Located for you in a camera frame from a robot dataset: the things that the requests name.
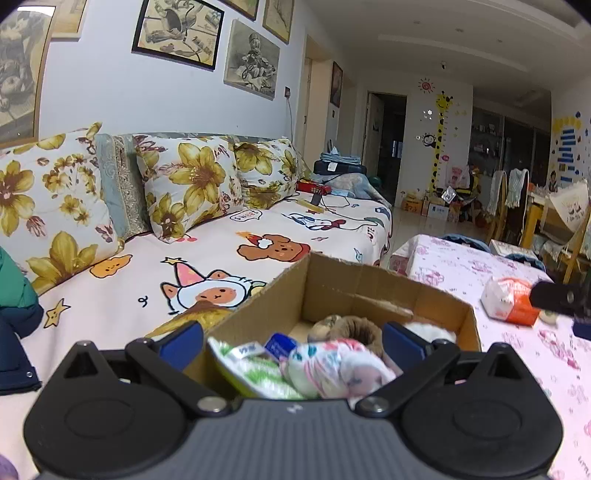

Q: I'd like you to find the brown furry plush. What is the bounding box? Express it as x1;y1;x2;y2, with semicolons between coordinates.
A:
308;315;385;359

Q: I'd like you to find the blue padded chair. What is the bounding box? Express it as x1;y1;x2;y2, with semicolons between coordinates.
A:
505;249;546;271
438;233;491;253

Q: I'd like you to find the chair with lace cover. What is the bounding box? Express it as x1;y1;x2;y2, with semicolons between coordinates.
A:
505;168;530;241
486;170;509;241

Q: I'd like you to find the dark framed portrait picture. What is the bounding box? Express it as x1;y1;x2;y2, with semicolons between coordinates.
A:
329;61;345;110

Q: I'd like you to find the large framed sketch poster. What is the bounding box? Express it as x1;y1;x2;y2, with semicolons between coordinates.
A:
0;4;57;149

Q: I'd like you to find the unframed duck sketch poster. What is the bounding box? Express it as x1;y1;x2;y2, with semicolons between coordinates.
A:
224;19;281;101

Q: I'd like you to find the red box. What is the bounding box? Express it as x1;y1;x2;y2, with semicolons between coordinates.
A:
297;180;334;196

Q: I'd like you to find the blue white small packet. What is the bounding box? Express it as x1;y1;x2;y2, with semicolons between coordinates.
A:
264;333;299;359

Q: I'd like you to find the wooden chair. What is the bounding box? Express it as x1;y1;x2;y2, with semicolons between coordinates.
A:
540;194;591;283

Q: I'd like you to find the yellow cardboard carton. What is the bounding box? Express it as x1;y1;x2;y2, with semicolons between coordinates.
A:
402;192;431;216

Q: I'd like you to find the green white striped pack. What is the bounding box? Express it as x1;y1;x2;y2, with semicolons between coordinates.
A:
207;337;305;401

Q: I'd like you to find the sofa with cartoon cover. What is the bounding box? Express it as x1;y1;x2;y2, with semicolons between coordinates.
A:
0;122;394;462

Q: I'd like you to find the cream embroidered cloth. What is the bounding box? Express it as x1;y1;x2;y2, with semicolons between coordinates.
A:
546;180;591;228

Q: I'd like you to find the green navy jacket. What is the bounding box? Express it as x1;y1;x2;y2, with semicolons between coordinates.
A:
0;247;45;396

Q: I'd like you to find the giraffe height chart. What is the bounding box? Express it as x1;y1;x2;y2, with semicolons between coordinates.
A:
427;90;456;195

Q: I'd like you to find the wooden dining table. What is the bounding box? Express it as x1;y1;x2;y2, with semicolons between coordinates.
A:
522;191;556;251

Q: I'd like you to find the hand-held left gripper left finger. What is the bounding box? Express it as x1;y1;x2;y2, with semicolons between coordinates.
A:
60;320;230;417

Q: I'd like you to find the white fluffy plush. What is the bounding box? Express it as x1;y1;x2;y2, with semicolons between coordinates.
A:
404;322;458;345

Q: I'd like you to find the black suitcase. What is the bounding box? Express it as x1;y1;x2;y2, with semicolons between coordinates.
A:
314;159;369;176

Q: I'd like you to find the white printed sock ball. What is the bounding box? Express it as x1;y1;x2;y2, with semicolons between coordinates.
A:
279;338;398;401

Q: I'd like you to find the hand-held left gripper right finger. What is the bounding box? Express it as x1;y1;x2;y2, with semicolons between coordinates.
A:
355;322;529;418

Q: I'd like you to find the pink printed tablecloth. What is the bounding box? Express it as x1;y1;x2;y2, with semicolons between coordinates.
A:
390;234;591;480

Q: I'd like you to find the cardboard box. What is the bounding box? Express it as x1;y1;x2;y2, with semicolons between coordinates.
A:
148;251;483;402

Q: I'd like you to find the orange tissue pack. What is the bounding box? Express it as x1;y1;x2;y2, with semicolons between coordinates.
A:
480;276;542;327

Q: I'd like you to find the black framed sketch poster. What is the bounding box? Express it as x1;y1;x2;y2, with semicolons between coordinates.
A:
131;0;225;71

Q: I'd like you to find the grey green patterned cushion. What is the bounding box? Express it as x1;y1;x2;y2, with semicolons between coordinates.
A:
95;134;149;241

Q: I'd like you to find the yellow floral pillow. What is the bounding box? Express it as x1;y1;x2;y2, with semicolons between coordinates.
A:
0;122;126;297
134;136;244;244
233;138;308;212

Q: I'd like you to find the dark glass display cabinet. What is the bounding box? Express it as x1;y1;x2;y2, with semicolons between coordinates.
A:
471;108;553;186

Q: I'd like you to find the blue yellow wall decoration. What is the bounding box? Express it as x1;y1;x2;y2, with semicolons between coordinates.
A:
551;113;591;186

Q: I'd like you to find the wooden framed sketch poster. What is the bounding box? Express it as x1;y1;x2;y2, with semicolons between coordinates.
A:
262;0;295;45
222;0;260;21
50;0;89;41

